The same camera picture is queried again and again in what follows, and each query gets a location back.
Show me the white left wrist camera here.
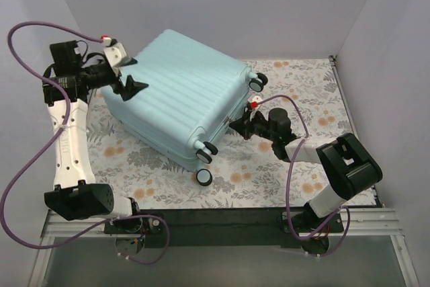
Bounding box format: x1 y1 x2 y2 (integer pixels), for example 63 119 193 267
101 36 129 76

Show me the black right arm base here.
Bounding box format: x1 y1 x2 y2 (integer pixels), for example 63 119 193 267
275 211 344 234

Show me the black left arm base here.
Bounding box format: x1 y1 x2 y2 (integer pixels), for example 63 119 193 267
103 211 165 235

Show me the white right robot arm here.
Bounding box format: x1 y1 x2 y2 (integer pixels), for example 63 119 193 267
230 108 383 232

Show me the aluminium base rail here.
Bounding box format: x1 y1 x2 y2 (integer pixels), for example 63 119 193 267
30 208 419 286

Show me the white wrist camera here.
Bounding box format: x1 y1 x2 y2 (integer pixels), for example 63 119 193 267
249 95 263 121
101 36 129 76

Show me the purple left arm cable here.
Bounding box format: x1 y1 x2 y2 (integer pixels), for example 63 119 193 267
0 21 169 265

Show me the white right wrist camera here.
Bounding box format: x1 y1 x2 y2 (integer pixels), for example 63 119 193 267
249 95 263 121

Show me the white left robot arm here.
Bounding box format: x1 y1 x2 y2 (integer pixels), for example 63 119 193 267
43 36 148 233

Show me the floral patterned table mat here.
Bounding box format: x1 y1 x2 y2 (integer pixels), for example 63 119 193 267
87 59 352 209

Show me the light blue suitcase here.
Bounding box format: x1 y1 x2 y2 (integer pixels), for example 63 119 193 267
101 29 268 186

